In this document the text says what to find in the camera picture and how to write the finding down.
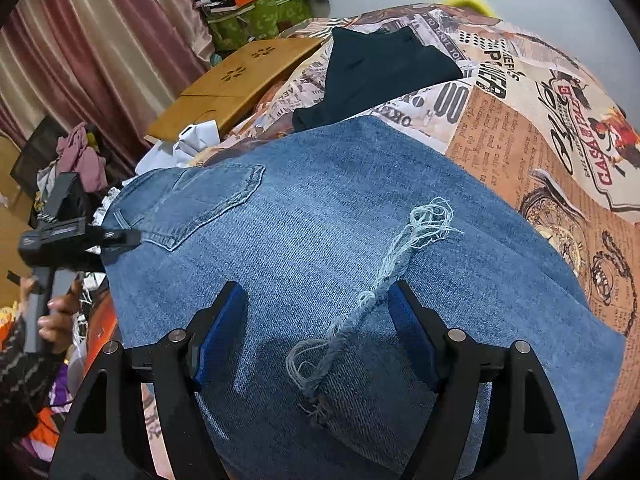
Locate pink cloth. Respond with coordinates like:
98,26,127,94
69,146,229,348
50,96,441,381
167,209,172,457
55,122,109,194

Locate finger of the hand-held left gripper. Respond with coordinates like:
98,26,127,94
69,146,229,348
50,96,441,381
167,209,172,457
101,229,144,262

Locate person's left forearm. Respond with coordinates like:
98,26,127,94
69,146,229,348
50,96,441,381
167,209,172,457
0,317,67,442

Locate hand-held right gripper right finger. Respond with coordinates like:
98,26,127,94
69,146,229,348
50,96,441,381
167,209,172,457
387,280,573,480

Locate yellow foam tube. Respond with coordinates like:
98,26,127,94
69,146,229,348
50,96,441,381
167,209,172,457
440,0,497,14

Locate crumpled white paper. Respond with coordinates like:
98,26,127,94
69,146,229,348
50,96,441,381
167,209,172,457
135,120,222,176

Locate wooden lap desk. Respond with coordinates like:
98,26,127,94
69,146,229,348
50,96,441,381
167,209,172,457
145,37,321,143

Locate person's left hand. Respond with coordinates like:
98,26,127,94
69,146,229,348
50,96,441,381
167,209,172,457
38,281,84,357

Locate striped pink beige curtain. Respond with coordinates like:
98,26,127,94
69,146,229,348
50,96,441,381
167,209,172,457
0,0,216,161

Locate printed newspaper-pattern blanket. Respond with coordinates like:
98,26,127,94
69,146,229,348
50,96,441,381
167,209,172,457
142,2,640,480

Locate dark chair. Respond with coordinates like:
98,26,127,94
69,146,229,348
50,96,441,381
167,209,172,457
10,115,68,196

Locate green patterned storage box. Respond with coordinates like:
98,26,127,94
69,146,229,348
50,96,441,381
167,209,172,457
206,0,313,52

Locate blue denim jeans pants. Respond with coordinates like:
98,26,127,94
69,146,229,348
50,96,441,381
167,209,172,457
100,115,628,480

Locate folded dark pants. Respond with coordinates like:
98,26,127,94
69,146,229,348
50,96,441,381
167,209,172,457
292,26,463,131

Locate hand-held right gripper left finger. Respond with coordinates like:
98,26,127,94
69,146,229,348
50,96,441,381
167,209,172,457
50,281,249,480

